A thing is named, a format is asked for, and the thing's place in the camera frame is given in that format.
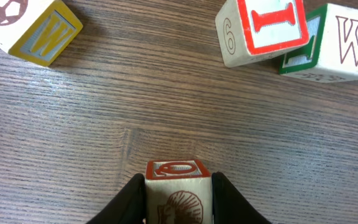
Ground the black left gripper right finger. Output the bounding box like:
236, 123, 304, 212
212, 172, 271, 224

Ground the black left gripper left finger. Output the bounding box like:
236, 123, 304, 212
86, 174, 145, 224

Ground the red I top block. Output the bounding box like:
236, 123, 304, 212
215, 0, 310, 68

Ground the white green W block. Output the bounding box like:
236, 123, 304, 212
279, 3, 358, 83

